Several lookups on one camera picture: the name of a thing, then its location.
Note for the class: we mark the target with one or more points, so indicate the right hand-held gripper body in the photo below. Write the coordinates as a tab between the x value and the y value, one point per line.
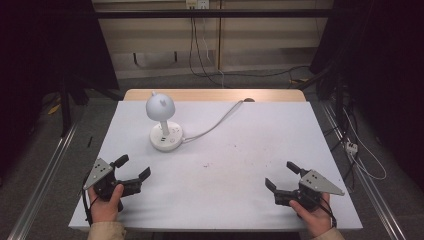
316	185

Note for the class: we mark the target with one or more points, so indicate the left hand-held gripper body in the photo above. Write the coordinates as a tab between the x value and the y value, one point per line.
98	171

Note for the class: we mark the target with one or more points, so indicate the person's right hand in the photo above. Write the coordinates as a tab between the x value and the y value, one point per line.
313	216

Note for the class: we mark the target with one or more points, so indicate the person's left hand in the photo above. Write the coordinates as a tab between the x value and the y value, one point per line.
106	206

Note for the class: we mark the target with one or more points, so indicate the white table mat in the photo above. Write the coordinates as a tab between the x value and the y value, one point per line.
233	173

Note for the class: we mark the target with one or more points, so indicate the white power strip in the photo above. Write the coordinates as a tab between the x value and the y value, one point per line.
352	148

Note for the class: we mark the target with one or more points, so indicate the white desk lamp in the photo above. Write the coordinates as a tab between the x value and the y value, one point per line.
160	108

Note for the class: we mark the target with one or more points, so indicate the black metal stand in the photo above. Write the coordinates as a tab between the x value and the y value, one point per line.
66	106

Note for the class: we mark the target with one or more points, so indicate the yellow floor tape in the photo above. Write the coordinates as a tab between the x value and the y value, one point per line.
54	108

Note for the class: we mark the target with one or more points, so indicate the dark curtain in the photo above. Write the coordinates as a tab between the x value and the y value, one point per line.
380	66
43	46

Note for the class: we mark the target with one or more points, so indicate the black horizontal bar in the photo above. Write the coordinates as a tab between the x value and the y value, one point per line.
213	13

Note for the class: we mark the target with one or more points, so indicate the aluminium floor rail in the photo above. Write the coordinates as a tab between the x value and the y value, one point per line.
366	186
43	183

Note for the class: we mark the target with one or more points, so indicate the white wall socket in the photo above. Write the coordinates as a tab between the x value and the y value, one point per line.
198	3

